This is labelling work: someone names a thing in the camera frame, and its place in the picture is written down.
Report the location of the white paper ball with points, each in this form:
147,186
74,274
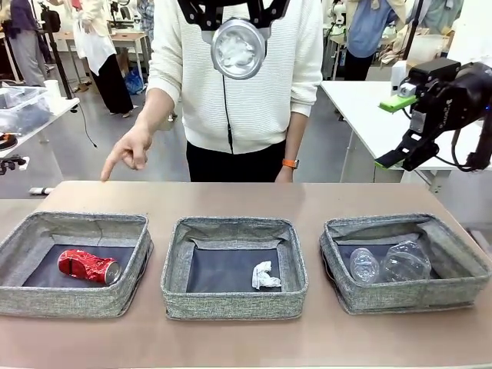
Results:
263,276

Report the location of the wooden top table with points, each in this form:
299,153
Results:
128,37

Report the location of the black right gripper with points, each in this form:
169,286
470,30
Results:
457,104

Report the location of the grey fabric basket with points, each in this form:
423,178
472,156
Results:
77,303
230,303
403,298

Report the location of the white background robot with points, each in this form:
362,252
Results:
338,19
125,9

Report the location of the white paper cup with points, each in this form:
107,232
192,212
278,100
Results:
52,90

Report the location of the translucent plastic bin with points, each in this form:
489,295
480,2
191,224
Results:
426,48

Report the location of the clear plastic cup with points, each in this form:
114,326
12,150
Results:
407,261

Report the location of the bystander in white blouse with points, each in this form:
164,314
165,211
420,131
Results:
102,50

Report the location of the black clamp mount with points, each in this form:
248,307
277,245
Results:
11,163

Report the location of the clear plastic water bottle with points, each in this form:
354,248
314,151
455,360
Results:
364,265

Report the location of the person in white sweater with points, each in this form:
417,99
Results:
253,111

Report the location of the black soda can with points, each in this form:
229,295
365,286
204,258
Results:
238,50

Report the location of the person's left hand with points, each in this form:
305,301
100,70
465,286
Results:
285,176

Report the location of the white side table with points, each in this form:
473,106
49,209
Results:
353,115

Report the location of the white marker pen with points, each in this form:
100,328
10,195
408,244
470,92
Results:
40,190

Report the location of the person's left forearm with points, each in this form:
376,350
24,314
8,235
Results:
298,132

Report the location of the bystander in dark top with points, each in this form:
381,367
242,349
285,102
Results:
27,46

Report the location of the black orange device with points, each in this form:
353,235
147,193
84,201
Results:
7,140

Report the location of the bystander in blue shirt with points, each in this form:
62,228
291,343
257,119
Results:
365,34

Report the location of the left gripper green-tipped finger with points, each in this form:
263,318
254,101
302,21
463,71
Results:
200,17
271,13

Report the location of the blue plastic bag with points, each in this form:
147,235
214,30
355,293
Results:
134,82

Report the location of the crushed red soda can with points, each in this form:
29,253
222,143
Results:
84,265

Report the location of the person's right forearm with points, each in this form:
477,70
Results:
157,109

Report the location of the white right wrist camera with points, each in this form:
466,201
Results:
399,77

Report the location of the clear plastic storage box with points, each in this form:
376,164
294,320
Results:
23,111

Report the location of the orange wrist watch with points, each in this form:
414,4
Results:
291,163

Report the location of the white work table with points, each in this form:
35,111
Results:
61,107

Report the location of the person's right hand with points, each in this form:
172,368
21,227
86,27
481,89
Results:
132,148

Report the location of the black stand pole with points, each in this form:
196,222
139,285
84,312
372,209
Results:
414,30
57,57

